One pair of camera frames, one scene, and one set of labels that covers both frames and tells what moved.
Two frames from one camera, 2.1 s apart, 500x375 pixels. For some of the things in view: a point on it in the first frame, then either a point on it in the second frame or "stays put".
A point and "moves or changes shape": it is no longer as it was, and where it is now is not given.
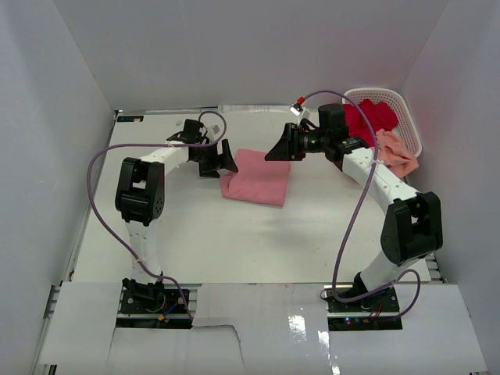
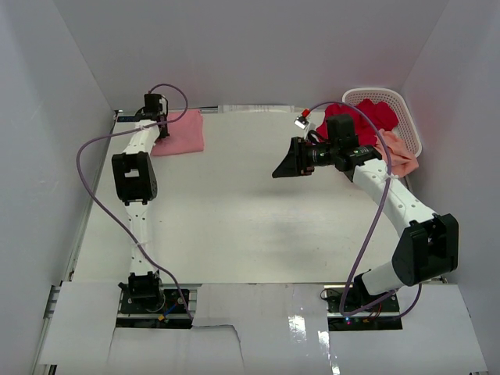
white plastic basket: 406,129 stays put
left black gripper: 226,162 -> 163,132
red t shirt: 380,114 stays put
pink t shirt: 257,180 moves or changes shape
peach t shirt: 393,152 stays put
